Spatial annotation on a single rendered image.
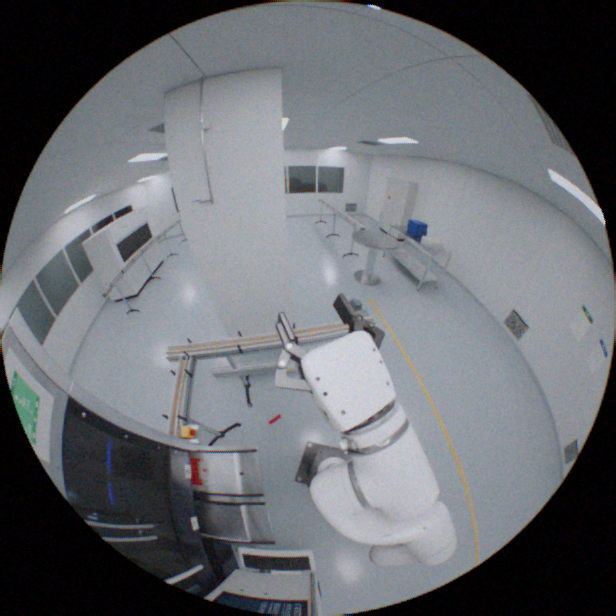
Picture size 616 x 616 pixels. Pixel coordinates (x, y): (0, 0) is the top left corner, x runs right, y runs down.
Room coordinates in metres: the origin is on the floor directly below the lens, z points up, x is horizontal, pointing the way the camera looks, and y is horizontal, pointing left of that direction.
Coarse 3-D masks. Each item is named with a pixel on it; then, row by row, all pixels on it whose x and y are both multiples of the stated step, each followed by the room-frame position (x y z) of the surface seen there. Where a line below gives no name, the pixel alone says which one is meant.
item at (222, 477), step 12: (192, 456) -0.11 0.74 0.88; (204, 456) -0.08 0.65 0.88; (216, 456) -0.06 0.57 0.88; (228, 456) -0.04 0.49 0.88; (204, 468) -0.16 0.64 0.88; (216, 468) -0.14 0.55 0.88; (228, 468) -0.12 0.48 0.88; (216, 480) -0.22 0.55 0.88; (228, 480) -0.20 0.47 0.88; (216, 492) -0.29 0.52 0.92; (228, 492) -0.28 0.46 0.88
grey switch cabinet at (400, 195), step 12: (396, 180) 6.15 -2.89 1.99; (396, 192) 6.04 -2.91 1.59; (408, 192) 5.52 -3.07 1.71; (384, 204) 6.61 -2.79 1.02; (396, 204) 5.93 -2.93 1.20; (408, 204) 5.54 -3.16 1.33; (384, 216) 6.48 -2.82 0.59; (396, 216) 5.80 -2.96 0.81; (408, 216) 5.56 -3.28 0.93; (384, 228) 6.33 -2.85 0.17
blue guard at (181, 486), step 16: (176, 448) -0.07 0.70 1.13; (176, 464) -0.16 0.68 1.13; (176, 480) -0.25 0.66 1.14; (176, 496) -0.34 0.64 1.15; (176, 512) -0.43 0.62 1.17; (192, 512) -0.45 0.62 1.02; (192, 528) -0.56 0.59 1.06; (192, 544) -0.66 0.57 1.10; (192, 560) -0.76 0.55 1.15; (208, 576) -0.94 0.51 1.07; (208, 592) -1.06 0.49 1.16
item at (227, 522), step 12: (204, 504) -0.42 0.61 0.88; (216, 504) -0.38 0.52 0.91; (204, 516) -0.51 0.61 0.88; (216, 516) -0.48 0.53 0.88; (228, 516) -0.45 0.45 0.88; (240, 516) -0.43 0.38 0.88; (204, 528) -0.61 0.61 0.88; (216, 528) -0.57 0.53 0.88; (228, 528) -0.54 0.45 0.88; (240, 528) -0.52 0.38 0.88; (240, 540) -0.61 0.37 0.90
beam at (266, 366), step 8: (272, 360) 0.87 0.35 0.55; (216, 368) 0.74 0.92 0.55; (224, 368) 0.75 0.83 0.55; (232, 368) 0.76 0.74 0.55; (240, 368) 0.77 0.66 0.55; (248, 368) 0.77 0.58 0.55; (256, 368) 0.78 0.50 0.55; (264, 368) 0.79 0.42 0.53; (272, 368) 0.81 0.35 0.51; (216, 376) 0.68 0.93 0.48; (224, 376) 0.70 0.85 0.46; (232, 376) 0.72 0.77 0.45
